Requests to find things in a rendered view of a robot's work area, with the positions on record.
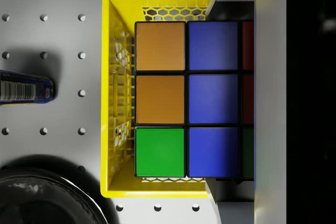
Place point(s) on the puzzle cube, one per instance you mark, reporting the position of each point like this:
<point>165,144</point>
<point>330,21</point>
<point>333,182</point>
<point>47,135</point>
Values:
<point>212,98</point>

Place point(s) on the yellow basket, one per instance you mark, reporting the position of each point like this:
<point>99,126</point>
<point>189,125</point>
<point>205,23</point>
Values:
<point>118,9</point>

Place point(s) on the black plate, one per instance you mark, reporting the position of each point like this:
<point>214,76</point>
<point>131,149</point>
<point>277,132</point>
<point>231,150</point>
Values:
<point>39,197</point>

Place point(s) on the flat-sided can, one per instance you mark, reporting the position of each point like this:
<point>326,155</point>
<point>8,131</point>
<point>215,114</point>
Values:
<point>23,89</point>

